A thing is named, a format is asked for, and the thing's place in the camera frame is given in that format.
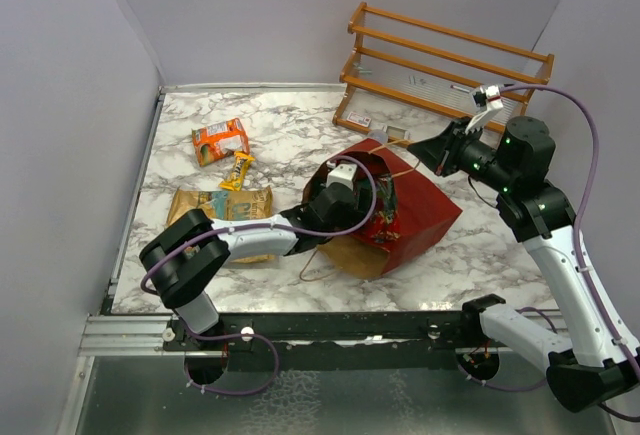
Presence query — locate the orange wooden rack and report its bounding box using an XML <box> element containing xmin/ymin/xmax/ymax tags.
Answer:
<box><xmin>332</xmin><ymin>2</ymin><xmax>555</xmax><ymax>146</ymax></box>

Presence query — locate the gold chips bag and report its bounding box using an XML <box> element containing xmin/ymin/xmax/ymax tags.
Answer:
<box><xmin>164</xmin><ymin>185</ymin><xmax>276</xmax><ymax>265</ymax></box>

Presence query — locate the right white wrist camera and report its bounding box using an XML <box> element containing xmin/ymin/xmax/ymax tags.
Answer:
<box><xmin>465</xmin><ymin>85</ymin><xmax>504</xmax><ymax>133</ymax></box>

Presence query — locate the red paper bag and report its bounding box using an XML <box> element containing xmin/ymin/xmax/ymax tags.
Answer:
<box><xmin>318</xmin><ymin>138</ymin><xmax>462</xmax><ymax>280</ymax></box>

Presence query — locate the open small white box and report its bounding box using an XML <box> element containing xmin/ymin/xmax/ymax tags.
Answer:
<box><xmin>385</xmin><ymin>125</ymin><xmax>410</xmax><ymax>140</ymax></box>

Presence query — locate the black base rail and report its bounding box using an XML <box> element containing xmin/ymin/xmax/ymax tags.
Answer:
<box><xmin>163</xmin><ymin>310</ymin><xmax>488</xmax><ymax>372</ymax></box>

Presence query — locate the red white staples box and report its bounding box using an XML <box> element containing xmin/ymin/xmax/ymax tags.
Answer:
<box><xmin>346</xmin><ymin>111</ymin><xmax>372</xmax><ymax>128</ymax></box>

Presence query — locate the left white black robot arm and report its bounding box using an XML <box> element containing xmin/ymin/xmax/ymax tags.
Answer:
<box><xmin>139</xmin><ymin>176</ymin><xmax>376</xmax><ymax>350</ymax></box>

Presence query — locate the red snack packet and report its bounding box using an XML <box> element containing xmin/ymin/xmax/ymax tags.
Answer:
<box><xmin>358</xmin><ymin>209</ymin><xmax>400</xmax><ymax>244</ymax></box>

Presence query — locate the pink white marker pen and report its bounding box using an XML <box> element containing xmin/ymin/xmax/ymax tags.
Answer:
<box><xmin>450</xmin><ymin>84</ymin><xmax>472</xmax><ymax>94</ymax></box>

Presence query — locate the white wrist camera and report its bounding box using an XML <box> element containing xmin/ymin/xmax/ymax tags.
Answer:
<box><xmin>326</xmin><ymin>162</ymin><xmax>358</xmax><ymax>190</ymax></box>
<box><xmin>465</xmin><ymin>85</ymin><xmax>504</xmax><ymax>133</ymax></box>

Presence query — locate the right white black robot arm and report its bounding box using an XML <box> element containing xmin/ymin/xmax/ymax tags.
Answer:
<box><xmin>407</xmin><ymin>117</ymin><xmax>639</xmax><ymax>413</ymax></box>

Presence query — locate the yellow M&Ms packet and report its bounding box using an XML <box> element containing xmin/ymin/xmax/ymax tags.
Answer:
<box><xmin>219</xmin><ymin>151</ymin><xmax>255</xmax><ymax>191</ymax></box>

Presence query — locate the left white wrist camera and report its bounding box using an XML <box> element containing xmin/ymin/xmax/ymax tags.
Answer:
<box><xmin>326</xmin><ymin>162</ymin><xmax>358</xmax><ymax>190</ymax></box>

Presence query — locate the orange snack packet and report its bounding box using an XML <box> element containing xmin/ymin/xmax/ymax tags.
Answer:
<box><xmin>191</xmin><ymin>118</ymin><xmax>250</xmax><ymax>167</ymax></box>

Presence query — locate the small clear plastic cup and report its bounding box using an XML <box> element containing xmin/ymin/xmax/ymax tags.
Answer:
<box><xmin>367</xmin><ymin>129</ymin><xmax>389</xmax><ymax>144</ymax></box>

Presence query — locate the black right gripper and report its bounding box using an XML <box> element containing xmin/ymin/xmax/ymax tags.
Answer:
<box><xmin>409</xmin><ymin>115</ymin><xmax>517</xmax><ymax>192</ymax></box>

